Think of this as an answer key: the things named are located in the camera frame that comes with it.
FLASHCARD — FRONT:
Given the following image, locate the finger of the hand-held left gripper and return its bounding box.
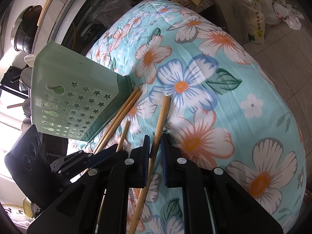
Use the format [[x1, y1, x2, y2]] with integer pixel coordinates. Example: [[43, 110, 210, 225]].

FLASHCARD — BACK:
[[50, 143, 128, 176]]

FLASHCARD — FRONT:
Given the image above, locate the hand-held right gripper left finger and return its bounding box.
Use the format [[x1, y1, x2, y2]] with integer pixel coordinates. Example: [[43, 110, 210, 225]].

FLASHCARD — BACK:
[[26, 135, 151, 234]]

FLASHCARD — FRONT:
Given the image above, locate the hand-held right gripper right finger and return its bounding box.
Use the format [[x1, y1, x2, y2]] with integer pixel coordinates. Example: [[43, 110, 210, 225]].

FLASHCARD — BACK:
[[160, 133, 284, 234]]

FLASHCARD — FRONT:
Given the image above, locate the metal spoon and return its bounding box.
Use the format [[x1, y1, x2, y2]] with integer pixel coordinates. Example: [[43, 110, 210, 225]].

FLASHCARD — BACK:
[[20, 67, 33, 82], [22, 100, 32, 116]]

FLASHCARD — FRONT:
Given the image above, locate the green plastic utensil holder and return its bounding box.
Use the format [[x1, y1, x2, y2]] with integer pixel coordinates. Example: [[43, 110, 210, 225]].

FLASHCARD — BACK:
[[30, 40, 134, 143]]

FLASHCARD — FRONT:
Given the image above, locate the white round rice spoon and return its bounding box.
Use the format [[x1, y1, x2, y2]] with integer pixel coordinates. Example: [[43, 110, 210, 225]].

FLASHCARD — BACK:
[[24, 54, 37, 67]]

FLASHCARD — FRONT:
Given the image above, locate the floral blue blanket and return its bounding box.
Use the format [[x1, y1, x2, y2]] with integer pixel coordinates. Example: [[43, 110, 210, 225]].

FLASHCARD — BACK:
[[66, 0, 308, 234]]

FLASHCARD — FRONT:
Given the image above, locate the black cooking pot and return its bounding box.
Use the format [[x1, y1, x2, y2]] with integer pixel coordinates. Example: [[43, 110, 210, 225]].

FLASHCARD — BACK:
[[11, 5, 43, 53]]

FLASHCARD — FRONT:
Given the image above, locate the concrete kitchen counter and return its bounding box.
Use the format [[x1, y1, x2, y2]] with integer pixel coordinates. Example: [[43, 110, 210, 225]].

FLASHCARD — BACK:
[[32, 0, 249, 59]]

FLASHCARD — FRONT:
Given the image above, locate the crumpled clear plastic bag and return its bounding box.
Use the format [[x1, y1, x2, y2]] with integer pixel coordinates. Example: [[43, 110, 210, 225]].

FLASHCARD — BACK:
[[86, 0, 133, 27]]

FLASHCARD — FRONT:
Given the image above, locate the long wooden cutting board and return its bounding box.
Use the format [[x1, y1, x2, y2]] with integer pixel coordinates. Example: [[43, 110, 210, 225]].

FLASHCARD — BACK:
[[36, 0, 64, 26]]

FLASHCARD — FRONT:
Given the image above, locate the perforated metal shelf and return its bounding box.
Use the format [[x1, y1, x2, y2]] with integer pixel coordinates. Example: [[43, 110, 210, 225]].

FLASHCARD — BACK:
[[192, 0, 215, 14]]

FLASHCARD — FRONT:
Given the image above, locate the white rice sack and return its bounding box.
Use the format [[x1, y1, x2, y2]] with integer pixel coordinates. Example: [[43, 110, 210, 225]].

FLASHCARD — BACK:
[[240, 0, 266, 45]]

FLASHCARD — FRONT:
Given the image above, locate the white bag with red print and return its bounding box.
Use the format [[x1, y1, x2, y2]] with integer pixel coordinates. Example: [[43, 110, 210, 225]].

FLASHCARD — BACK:
[[264, 0, 290, 27]]

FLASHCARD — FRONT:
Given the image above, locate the crumpled white plastic bag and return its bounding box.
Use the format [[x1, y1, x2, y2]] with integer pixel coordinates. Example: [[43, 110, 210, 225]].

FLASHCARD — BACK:
[[284, 4, 305, 30]]

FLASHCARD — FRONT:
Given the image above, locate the yellow cable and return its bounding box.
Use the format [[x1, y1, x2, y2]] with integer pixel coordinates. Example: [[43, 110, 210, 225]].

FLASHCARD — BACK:
[[71, 22, 77, 51]]

